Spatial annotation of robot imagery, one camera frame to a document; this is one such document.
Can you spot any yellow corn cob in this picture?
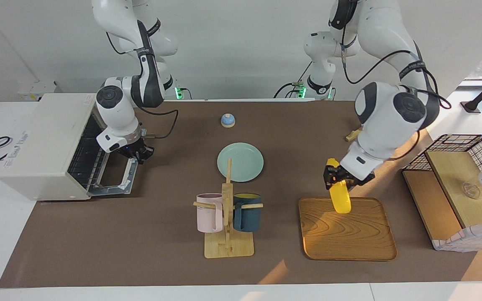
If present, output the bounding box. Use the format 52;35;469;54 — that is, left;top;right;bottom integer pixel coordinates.
326;158;352;214

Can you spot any oven door with handle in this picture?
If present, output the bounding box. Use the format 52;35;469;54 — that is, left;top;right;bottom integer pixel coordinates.
87;157;139;197

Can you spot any mint green plate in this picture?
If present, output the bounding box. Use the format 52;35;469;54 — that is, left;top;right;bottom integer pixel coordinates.
217;143;264;183

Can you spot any white toaster oven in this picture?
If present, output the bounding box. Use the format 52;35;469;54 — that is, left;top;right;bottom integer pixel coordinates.
0;93;108;202

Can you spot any square wooden tray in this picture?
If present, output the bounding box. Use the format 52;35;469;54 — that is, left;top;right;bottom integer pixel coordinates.
298;196;397;261

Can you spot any brown table mat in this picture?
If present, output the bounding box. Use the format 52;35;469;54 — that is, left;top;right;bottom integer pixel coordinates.
0;100;482;289

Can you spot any pink mug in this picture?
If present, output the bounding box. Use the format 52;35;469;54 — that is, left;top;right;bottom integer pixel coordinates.
196;193;225;233

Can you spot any dark blue mug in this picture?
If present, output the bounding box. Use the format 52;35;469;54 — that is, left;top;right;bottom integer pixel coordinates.
233;193;262;233

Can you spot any clear glass dish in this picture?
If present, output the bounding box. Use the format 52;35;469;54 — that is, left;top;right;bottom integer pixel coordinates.
462;182;481;199

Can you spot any wooden mug rack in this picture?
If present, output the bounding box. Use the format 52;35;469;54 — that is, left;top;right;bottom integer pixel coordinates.
193;158;264;259

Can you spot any white checkered cloth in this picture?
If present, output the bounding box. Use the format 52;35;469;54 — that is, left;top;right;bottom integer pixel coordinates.
431;220;482;253

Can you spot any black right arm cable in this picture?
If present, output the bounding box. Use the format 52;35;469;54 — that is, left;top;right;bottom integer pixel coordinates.
106;31;179;139

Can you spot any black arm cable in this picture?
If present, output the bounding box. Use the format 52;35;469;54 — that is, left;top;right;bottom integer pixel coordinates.
341;25;452;161
106;31;179;139

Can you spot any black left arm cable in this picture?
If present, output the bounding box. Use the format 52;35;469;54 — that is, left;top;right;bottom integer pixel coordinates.
341;25;452;161

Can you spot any wooden shelf with wire basket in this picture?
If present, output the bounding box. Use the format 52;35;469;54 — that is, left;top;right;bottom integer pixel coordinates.
401;134;482;251

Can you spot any black left base cable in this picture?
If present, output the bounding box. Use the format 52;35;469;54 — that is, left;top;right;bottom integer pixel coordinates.
273;63;313;99

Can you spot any white wall socket box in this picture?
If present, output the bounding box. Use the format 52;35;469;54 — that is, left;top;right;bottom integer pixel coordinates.
17;81;57;102

